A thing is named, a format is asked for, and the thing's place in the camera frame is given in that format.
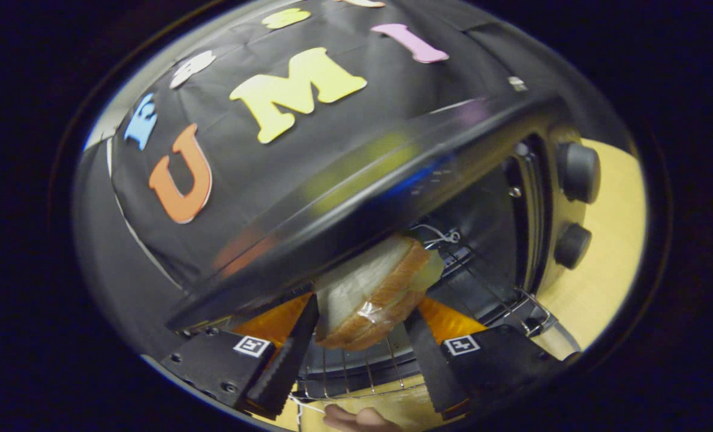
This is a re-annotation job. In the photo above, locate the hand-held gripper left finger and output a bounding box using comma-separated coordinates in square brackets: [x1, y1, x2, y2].
[161, 292, 321, 421]

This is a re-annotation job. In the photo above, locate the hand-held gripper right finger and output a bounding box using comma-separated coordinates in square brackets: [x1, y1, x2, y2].
[404, 297, 579, 421]

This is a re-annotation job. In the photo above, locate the black toaster oven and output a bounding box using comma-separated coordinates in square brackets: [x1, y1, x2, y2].
[164, 93, 603, 403]

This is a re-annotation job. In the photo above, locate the plastic sandwich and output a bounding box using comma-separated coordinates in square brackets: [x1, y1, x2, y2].
[314, 235, 446, 352]

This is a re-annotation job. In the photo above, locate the white string tie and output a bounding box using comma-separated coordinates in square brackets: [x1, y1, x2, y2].
[289, 395, 328, 416]
[413, 224, 462, 250]

